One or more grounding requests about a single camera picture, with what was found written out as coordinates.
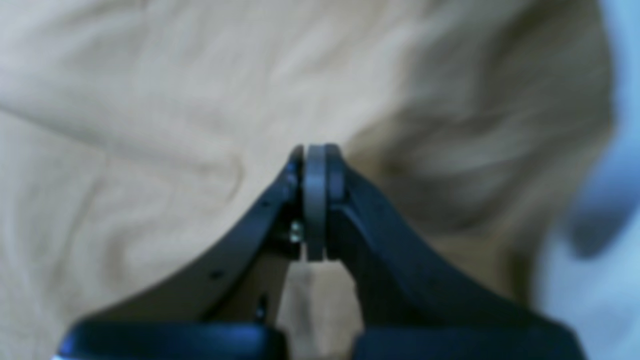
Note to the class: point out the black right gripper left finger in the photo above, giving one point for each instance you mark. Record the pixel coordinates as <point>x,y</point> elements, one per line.
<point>223,305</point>

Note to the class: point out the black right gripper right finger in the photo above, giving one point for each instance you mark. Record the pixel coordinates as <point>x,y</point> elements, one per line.
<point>414,305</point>

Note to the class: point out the brown t-shirt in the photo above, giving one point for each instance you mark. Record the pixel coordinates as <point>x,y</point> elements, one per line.
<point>134,133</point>

